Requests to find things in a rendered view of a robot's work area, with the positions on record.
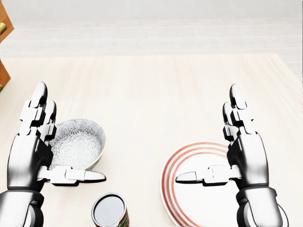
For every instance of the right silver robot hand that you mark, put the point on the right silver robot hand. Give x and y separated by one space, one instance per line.
254 160

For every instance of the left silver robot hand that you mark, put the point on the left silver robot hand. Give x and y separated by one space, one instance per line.
22 156

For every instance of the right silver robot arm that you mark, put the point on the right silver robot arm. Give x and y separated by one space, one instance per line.
260 208

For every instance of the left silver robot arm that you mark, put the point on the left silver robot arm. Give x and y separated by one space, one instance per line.
19 208

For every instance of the grey floral patterned bowl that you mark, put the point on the grey floral patterned bowl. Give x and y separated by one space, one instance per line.
78 144

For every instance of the white plate with red rings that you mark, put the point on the white plate with red rings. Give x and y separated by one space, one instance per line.
201 203

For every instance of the red and green printed tin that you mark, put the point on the red and green printed tin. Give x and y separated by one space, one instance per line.
110 210

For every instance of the wooden cabinet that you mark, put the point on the wooden cabinet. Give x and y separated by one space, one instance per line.
4 35

